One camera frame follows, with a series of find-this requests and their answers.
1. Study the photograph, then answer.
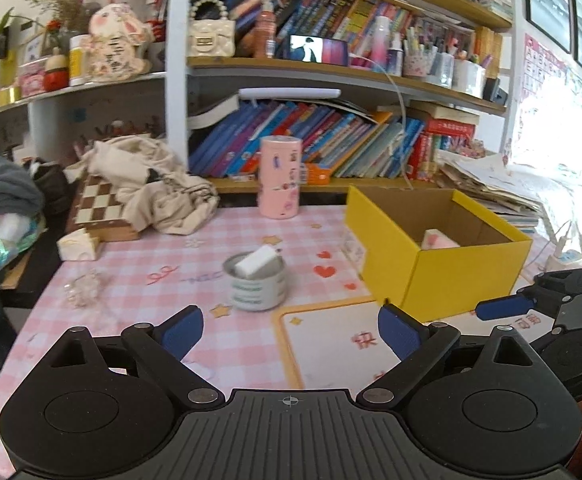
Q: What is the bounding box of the stack of papers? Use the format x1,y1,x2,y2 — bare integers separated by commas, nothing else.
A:
436,152,544,231

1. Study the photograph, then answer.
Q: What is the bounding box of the cream pearl handbag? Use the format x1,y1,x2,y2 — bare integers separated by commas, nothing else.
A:
188,0,236,58

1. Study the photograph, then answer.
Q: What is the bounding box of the yellow cardboard box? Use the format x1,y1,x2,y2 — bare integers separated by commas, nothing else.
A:
345,185,534,323

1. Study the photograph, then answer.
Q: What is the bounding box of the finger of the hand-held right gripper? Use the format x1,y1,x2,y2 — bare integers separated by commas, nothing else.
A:
476,267,582,322

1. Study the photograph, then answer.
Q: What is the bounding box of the pink checkered desk mat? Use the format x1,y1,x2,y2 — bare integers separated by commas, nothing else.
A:
0,205,572,461

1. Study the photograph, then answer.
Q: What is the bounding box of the pink cylinder with stickers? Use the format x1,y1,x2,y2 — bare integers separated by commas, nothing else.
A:
257,136,302,220

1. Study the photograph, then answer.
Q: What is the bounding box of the alphabet wall poster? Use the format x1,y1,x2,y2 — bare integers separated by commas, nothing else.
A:
518,34,582,126

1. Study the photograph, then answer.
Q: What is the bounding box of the smartphone showing video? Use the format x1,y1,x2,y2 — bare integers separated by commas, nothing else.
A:
283,34,349,66

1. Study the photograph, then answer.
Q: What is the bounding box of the orange spray bottle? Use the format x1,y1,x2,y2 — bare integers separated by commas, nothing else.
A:
255,0,278,58

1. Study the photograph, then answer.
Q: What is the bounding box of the beige cloth garment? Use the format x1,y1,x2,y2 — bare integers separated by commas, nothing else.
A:
78,135,220,235

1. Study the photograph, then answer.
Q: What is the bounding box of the clear pen holder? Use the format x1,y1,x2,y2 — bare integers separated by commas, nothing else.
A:
433,35,456,86

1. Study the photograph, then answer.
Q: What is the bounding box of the small cream box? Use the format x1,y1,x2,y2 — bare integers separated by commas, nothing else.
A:
57,227,102,262

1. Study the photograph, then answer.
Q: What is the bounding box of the floral pen cup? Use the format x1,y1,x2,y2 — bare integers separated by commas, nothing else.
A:
403,27,439,78

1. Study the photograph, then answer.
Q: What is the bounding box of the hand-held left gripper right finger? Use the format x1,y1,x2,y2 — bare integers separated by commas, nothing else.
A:
356,299,546,406

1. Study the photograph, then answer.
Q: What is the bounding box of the small black device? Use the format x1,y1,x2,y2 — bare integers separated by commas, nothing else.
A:
483,77,509,103

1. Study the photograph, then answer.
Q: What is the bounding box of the white lamp bar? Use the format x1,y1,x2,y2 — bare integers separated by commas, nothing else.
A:
238,87,342,102

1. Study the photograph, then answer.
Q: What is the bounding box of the clear crinkled plastic item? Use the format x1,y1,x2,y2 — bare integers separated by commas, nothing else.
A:
63,270,104,311

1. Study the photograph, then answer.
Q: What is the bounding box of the small orange box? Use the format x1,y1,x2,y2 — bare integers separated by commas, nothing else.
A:
303,162,332,183

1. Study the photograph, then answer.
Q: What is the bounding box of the white cable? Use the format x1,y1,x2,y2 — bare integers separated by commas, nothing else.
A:
348,52,416,191

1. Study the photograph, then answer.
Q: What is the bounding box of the white wooden bookshelf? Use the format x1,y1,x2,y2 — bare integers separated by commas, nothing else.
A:
0,0,516,196

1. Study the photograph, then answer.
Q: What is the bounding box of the grey cloth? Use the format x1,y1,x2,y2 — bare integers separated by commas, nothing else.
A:
0,152,46,226

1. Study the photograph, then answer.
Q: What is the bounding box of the wooden chessboard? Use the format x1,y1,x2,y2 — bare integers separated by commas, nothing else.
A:
66,175,142,242

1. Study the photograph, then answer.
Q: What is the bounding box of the cream rabbit figurine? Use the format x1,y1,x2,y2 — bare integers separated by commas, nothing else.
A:
80,4,154,83

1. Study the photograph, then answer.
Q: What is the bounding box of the pink gradient bottle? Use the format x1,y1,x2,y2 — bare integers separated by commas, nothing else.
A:
368,15,392,68

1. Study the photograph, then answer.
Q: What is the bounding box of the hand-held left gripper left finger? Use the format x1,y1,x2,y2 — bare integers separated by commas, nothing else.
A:
46,306,224,408

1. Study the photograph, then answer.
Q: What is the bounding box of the row of colourful books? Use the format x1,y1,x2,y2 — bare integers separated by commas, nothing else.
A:
231,0,472,61
188,100,486,181

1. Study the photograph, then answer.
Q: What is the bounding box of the small white spray bottle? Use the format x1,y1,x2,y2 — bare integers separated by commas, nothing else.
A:
388,32,404,73

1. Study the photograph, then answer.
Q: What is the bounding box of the white charger block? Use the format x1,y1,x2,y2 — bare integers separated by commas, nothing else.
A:
234,246,282,278

